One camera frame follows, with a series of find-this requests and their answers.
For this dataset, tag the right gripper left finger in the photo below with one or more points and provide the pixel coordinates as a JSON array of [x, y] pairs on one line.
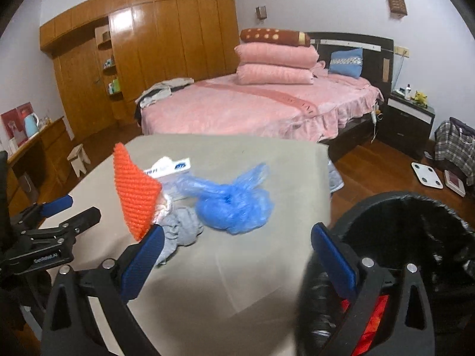
[[137, 261]]

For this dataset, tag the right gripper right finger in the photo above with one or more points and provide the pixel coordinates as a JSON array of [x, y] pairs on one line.
[[338, 260]]

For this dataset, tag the orange bubble wrap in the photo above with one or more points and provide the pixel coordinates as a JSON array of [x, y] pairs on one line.
[[138, 193]]

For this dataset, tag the red plastic bag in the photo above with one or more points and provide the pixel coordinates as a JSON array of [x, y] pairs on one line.
[[371, 328]]

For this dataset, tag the blue white box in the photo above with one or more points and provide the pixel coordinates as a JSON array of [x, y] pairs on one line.
[[167, 171]]

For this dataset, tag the blue plastic bag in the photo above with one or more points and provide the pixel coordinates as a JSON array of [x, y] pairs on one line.
[[237, 207]]

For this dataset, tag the black trash bin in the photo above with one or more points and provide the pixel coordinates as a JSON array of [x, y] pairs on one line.
[[414, 249]]

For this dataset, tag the grey sock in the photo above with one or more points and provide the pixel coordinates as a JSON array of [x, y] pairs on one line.
[[181, 228]]

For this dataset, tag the wooden side cabinet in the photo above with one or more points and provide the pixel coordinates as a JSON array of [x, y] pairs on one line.
[[43, 159]]

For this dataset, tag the small white stool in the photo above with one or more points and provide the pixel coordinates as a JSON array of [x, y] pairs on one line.
[[78, 159]]

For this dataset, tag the white bathroom scale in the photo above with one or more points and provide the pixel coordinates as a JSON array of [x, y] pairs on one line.
[[427, 175]]

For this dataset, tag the blue kettle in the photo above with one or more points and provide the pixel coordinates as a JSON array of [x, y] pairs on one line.
[[31, 124]]

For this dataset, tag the black nightstand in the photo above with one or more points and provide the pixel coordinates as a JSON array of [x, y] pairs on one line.
[[405, 126]]

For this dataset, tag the plaid bag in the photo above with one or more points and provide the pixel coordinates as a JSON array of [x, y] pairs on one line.
[[455, 144]]

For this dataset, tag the clothes pile on bed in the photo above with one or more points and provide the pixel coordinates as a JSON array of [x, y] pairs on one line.
[[158, 92]]

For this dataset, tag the pink bed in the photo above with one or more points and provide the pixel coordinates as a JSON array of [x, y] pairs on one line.
[[221, 106]]

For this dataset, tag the yellow plush toy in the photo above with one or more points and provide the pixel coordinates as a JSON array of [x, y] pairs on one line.
[[420, 99]]

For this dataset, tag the blue cushion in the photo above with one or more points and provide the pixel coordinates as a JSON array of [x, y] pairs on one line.
[[347, 63]]

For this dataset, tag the wooden wardrobe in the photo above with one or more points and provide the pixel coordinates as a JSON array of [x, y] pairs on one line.
[[105, 53]]

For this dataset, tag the lower pink pillow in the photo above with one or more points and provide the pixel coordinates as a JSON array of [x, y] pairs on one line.
[[266, 74]]

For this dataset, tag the black headboard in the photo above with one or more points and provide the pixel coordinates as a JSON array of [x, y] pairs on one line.
[[367, 56]]

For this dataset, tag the brown dotted bolster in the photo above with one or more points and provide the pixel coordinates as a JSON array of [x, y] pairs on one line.
[[275, 36]]

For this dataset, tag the wall lamp right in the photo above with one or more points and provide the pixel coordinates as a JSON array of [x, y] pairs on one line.
[[397, 8]]

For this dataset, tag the wall lamp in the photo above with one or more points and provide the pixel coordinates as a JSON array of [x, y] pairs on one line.
[[397, 8], [261, 13]]

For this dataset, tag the wall lamp left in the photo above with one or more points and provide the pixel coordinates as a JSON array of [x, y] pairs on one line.
[[261, 13]]

